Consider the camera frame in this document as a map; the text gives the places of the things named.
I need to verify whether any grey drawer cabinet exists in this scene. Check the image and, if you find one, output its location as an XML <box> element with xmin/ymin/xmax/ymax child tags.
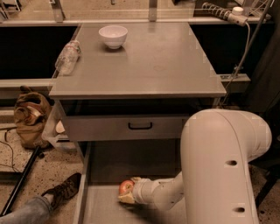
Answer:
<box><xmin>48</xmin><ymin>22</ymin><xmax>228</xmax><ymax>160</ymax></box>

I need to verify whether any clear plastic storage bin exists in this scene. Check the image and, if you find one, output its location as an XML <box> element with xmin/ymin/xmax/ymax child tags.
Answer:
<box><xmin>42</xmin><ymin>102</ymin><xmax>76</xmax><ymax>152</ymax></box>

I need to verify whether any black metal pole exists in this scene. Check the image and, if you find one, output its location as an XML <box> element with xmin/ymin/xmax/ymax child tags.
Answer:
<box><xmin>0</xmin><ymin>146</ymin><xmax>44</xmax><ymax>216</ymax></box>

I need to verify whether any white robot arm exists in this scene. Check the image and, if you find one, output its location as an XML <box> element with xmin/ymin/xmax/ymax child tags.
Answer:
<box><xmin>118</xmin><ymin>108</ymin><xmax>272</xmax><ymax>224</ymax></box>

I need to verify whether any white flexible hose fixture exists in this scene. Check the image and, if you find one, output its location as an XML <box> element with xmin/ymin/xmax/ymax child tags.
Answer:
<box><xmin>202</xmin><ymin>2</ymin><xmax>248</xmax><ymax>26</ymax></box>

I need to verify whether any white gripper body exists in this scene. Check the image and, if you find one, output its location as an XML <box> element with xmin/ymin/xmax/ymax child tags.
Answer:
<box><xmin>132</xmin><ymin>178</ymin><xmax>159</xmax><ymax>204</ymax></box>

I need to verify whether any clear plastic water bottle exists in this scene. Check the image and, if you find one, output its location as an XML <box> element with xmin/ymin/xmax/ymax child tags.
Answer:
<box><xmin>55</xmin><ymin>40</ymin><xmax>81</xmax><ymax>75</ymax></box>

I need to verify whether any brown backpack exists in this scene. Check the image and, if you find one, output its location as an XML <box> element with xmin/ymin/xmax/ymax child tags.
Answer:
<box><xmin>14</xmin><ymin>86</ymin><xmax>52</xmax><ymax>149</ymax></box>

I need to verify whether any brown leather shoe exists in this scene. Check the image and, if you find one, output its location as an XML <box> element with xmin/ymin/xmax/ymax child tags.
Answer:
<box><xmin>42</xmin><ymin>172</ymin><xmax>81</xmax><ymax>209</ymax></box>

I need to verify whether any white ceramic bowl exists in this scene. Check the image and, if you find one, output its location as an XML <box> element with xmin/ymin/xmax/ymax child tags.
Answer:
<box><xmin>99</xmin><ymin>25</ymin><xmax>128</xmax><ymax>49</ymax></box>

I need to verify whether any red apple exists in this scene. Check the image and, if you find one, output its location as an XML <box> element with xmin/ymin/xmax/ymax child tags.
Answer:
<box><xmin>119</xmin><ymin>180</ymin><xmax>135</xmax><ymax>194</ymax></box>

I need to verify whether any blue jeans leg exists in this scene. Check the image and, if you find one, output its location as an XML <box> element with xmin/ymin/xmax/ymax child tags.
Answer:
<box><xmin>0</xmin><ymin>193</ymin><xmax>54</xmax><ymax>224</ymax></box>

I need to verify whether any grey top drawer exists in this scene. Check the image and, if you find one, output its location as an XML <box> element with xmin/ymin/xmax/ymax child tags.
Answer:
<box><xmin>59</xmin><ymin>99</ymin><xmax>217</xmax><ymax>143</ymax></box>

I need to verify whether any grey cable on floor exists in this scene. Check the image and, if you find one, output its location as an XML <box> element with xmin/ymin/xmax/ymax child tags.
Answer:
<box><xmin>220</xmin><ymin>21</ymin><xmax>252</xmax><ymax>106</ymax></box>

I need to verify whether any grey open middle drawer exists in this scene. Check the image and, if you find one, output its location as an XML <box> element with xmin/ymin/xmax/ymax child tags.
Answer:
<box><xmin>73</xmin><ymin>139</ymin><xmax>186</xmax><ymax>224</ymax></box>

